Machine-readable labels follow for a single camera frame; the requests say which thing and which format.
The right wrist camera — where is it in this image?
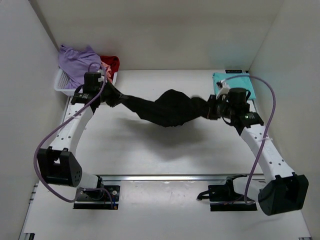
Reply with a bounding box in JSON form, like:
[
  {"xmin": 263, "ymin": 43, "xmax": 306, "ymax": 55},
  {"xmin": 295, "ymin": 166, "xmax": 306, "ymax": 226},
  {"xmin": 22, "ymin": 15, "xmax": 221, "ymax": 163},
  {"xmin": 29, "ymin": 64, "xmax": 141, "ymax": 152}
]
[{"xmin": 216, "ymin": 80, "xmax": 251, "ymax": 106}]

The black cable at base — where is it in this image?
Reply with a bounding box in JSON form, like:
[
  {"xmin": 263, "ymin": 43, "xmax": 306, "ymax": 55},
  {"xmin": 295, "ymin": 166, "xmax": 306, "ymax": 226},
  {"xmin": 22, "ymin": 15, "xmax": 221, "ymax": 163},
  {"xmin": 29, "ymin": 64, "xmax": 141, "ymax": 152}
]
[{"xmin": 196, "ymin": 187, "xmax": 213, "ymax": 200}]

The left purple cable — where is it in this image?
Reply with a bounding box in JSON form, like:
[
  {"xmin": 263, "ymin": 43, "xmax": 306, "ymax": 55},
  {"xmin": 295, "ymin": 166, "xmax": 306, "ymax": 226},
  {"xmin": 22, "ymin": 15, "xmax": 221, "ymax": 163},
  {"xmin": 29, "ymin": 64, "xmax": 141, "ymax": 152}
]
[{"xmin": 33, "ymin": 62, "xmax": 118, "ymax": 210}]

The black label plate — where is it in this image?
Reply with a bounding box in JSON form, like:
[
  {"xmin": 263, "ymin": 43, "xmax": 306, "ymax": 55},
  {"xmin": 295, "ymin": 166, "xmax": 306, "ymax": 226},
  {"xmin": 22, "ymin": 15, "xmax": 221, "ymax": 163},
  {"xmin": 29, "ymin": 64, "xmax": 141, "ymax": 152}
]
[{"xmin": 225, "ymin": 69, "xmax": 243, "ymax": 74}]

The black t shirt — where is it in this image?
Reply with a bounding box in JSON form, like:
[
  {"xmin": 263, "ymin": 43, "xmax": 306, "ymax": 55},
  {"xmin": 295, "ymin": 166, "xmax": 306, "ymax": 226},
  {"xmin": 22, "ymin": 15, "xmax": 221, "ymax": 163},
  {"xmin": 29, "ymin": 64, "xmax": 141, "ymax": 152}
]
[{"xmin": 114, "ymin": 89, "xmax": 210, "ymax": 128}]

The white plastic basket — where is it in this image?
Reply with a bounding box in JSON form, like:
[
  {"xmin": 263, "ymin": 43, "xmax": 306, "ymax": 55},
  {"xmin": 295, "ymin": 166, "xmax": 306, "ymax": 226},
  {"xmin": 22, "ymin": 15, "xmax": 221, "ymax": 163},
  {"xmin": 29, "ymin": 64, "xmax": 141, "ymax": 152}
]
[{"xmin": 54, "ymin": 68, "xmax": 109, "ymax": 97}]

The red t shirt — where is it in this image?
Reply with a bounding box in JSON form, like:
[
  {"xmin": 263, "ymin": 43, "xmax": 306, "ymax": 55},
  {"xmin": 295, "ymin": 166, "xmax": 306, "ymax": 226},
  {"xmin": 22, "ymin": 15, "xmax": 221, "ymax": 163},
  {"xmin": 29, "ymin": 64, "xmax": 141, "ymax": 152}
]
[{"xmin": 100, "ymin": 55, "xmax": 120, "ymax": 73}]

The folded teal t shirt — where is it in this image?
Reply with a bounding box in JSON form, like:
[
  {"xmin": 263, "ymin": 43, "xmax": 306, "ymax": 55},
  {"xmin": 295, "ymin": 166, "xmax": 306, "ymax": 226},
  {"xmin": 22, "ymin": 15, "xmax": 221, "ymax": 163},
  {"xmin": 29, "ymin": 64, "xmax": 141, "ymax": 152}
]
[{"xmin": 212, "ymin": 72, "xmax": 256, "ymax": 100}]

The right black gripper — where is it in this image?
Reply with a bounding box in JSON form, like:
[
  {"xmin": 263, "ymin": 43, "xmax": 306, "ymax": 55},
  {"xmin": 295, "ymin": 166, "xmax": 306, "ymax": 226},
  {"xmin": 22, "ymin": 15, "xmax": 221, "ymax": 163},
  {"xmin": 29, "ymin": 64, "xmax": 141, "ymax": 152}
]
[{"xmin": 196, "ymin": 95, "xmax": 235, "ymax": 121}]

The pink t shirt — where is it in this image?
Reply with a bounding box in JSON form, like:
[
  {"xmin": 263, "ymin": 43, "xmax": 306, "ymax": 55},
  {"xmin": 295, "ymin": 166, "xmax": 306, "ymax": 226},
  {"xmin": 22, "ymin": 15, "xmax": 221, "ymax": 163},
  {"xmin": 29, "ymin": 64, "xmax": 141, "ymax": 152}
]
[{"xmin": 101, "ymin": 61, "xmax": 113, "ymax": 83}]

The purple t shirt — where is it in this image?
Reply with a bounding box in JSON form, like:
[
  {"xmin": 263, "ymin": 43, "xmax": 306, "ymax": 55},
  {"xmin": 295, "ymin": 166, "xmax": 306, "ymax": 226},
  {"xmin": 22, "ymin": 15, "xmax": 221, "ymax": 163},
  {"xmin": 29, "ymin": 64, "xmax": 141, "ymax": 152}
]
[{"xmin": 58, "ymin": 45, "xmax": 101, "ymax": 89}]

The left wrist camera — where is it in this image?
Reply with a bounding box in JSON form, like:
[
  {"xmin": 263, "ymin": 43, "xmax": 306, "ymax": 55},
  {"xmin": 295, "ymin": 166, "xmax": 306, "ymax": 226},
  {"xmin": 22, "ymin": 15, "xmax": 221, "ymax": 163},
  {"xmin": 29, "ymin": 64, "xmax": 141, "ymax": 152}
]
[{"xmin": 82, "ymin": 72, "xmax": 103, "ymax": 93}]

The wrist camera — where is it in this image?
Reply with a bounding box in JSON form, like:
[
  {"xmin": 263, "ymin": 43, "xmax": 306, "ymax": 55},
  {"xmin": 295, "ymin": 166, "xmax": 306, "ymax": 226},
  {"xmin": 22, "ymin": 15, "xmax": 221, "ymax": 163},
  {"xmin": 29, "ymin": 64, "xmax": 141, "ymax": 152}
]
[
  {"xmin": 82, "ymin": 72, "xmax": 103, "ymax": 93},
  {"xmin": 216, "ymin": 80, "xmax": 251, "ymax": 106}
]

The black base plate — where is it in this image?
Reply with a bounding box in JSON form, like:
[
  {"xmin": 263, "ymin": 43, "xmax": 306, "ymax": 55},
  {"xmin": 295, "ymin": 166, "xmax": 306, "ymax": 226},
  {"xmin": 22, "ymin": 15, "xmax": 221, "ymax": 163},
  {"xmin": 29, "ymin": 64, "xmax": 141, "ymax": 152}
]
[
  {"xmin": 73, "ymin": 181, "xmax": 121, "ymax": 211},
  {"xmin": 208, "ymin": 183, "xmax": 258, "ymax": 212}
]

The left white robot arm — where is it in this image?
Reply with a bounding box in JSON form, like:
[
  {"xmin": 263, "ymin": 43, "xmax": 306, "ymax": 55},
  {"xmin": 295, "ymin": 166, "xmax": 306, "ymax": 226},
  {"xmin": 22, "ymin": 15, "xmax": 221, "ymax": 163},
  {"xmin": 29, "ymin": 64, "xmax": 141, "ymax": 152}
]
[{"xmin": 33, "ymin": 82, "xmax": 121, "ymax": 199}]

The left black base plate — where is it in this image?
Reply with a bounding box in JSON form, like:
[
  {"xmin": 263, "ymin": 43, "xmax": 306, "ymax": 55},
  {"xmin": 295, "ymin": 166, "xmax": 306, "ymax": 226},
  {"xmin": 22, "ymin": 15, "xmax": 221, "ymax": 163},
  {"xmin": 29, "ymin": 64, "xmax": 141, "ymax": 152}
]
[{"xmin": 73, "ymin": 181, "xmax": 121, "ymax": 211}]

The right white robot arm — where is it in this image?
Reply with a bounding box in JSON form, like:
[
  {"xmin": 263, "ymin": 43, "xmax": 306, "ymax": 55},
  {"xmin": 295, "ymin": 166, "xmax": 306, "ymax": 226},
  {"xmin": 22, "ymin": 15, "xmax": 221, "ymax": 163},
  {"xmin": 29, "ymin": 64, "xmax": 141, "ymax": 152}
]
[{"xmin": 207, "ymin": 95, "xmax": 309, "ymax": 216}]

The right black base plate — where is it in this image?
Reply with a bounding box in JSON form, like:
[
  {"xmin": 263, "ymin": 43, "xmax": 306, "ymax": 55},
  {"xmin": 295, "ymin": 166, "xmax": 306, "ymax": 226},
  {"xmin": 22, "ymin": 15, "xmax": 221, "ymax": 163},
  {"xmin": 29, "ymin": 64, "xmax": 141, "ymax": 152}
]
[{"xmin": 208, "ymin": 183, "xmax": 258, "ymax": 212}]

